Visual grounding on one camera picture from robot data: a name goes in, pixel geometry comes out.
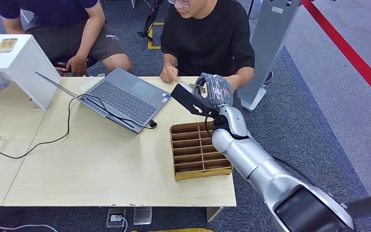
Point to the cardboard divider box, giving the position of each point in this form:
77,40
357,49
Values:
188,150

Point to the black tripod stand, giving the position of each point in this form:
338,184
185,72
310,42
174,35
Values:
151,20

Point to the white shelf box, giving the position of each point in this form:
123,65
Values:
22,69

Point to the grey open laptop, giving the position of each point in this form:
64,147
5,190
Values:
124,98

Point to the yellow floor tape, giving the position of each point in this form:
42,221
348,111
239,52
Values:
155,47

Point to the person in blue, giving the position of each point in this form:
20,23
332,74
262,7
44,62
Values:
67,32

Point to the person's left hand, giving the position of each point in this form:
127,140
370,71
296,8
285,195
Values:
76,65

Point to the metal floor plate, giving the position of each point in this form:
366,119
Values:
142,215

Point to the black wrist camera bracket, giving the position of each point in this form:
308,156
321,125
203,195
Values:
188,99

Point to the person's right hand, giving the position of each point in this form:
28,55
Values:
169,74

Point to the person in black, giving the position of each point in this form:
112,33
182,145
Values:
204,41

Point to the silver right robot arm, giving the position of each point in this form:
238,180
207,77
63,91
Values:
246,153

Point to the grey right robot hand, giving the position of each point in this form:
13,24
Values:
217,91

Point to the floor power socket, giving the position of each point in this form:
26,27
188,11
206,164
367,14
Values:
115,217

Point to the wooden table leg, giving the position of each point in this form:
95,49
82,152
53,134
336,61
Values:
213,214

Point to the tan printed card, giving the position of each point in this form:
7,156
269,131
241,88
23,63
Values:
6,45
192,87

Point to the silver kiosk stand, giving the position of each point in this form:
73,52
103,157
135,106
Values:
267,48

